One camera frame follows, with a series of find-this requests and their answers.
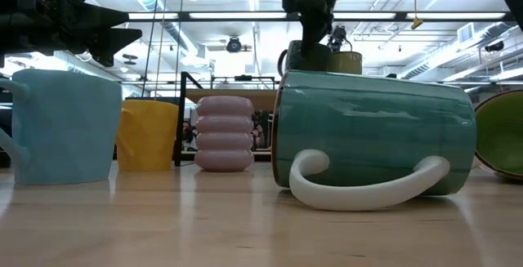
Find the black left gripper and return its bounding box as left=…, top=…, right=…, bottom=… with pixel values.
left=0, top=0, right=143, bottom=69

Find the pale olive mug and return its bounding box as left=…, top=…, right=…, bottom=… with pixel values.
left=329, top=51, right=364, bottom=75

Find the teal mug with white handle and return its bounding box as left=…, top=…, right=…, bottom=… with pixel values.
left=271, top=69, right=478, bottom=212

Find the light blue mug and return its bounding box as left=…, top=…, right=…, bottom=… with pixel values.
left=0, top=69, right=123, bottom=185

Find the yellow mug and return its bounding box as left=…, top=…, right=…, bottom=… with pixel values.
left=116, top=98, right=180, bottom=173

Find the ribbed purple mug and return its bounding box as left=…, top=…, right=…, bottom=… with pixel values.
left=194, top=95, right=255, bottom=173

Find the green mug with white handle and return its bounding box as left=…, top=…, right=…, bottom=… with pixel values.
left=473, top=90, right=523, bottom=182

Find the black ceiling-mounted device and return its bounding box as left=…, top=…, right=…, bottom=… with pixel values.
left=326, top=24, right=353, bottom=54

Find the black overhead beam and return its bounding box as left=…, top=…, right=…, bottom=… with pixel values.
left=128, top=11, right=514, bottom=22

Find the round black ceiling fixture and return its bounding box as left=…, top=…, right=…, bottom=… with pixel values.
left=225, top=36, right=253, bottom=54

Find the yellow hanging tag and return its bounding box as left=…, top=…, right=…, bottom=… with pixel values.
left=410, top=0, right=425, bottom=30

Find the wooden shelf with black frame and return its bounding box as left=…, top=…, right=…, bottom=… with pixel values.
left=173, top=71, right=279, bottom=168

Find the black metal rig frame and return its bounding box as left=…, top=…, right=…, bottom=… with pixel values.
left=179, top=151, right=274, bottom=163

